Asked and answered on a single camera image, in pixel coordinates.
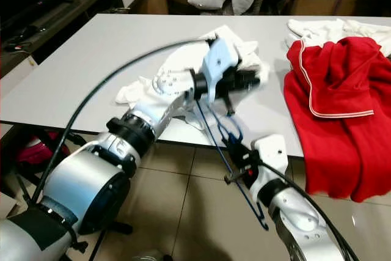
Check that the blue clothes hanger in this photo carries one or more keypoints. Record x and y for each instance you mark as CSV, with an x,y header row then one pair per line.
x,y
215,142

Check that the red shirt with white trim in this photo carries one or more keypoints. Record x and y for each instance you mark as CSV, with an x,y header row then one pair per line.
x,y
342,145

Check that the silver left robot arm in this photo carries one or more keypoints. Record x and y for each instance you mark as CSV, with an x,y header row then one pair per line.
x,y
85,187

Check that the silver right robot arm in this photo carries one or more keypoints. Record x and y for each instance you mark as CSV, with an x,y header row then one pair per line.
x,y
299,224

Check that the pink bag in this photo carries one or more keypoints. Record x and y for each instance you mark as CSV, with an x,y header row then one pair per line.
x,y
36,151

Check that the black TV stand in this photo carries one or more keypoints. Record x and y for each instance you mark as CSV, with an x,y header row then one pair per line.
x,y
49,22

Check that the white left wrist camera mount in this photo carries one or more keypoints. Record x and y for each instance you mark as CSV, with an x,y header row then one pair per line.
x,y
220,65

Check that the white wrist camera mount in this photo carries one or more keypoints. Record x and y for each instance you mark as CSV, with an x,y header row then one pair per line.
x,y
272,154
220,65

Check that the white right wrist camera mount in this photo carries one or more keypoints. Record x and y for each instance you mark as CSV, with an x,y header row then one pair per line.
x,y
272,154

